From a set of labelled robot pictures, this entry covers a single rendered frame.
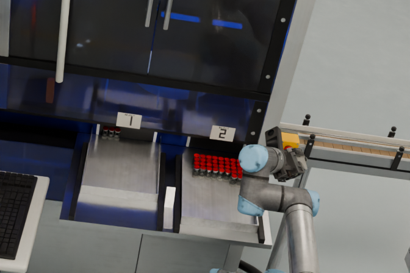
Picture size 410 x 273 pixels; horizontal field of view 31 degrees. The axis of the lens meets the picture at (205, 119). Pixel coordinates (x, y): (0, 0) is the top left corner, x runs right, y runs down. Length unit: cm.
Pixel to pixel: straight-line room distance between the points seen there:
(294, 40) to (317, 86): 274
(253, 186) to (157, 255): 112
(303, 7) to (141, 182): 82
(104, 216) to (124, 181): 19
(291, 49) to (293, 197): 65
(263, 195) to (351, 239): 203
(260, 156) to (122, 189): 72
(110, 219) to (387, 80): 349
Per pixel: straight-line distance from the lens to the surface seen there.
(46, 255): 313
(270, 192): 204
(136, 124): 267
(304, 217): 199
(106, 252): 309
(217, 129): 268
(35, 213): 257
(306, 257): 189
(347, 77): 547
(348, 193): 433
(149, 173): 266
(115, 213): 248
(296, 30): 249
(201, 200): 259
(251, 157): 201
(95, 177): 261
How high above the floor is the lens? 254
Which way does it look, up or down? 34 degrees down
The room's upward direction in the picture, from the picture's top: 12 degrees clockwise
